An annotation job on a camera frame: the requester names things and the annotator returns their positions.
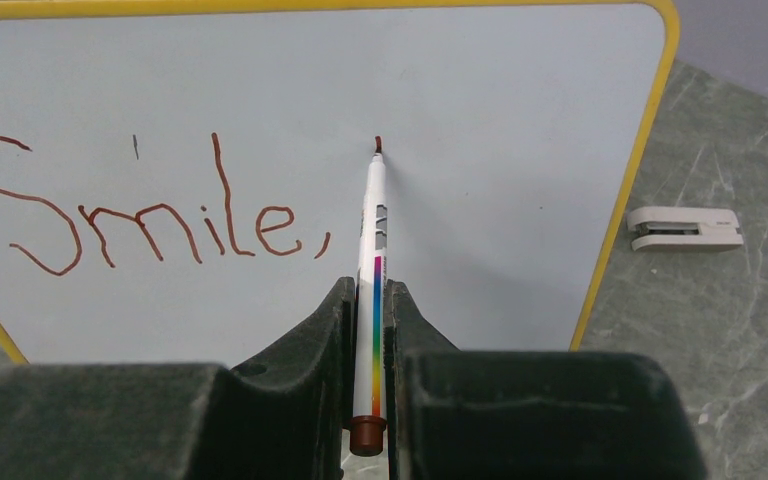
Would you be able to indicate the yellow framed whiteboard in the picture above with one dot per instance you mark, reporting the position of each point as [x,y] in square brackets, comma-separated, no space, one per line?
[182,180]

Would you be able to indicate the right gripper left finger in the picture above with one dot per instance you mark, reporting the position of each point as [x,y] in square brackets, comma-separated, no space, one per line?
[278,415]

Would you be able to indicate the white whiteboard eraser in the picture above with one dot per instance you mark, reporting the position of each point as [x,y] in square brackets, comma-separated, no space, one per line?
[683,229]

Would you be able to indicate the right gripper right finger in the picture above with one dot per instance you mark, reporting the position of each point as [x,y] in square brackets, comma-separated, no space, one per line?
[459,414]

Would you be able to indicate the white brown whiteboard marker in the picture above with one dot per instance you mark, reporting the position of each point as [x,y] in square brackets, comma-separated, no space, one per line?
[368,422]

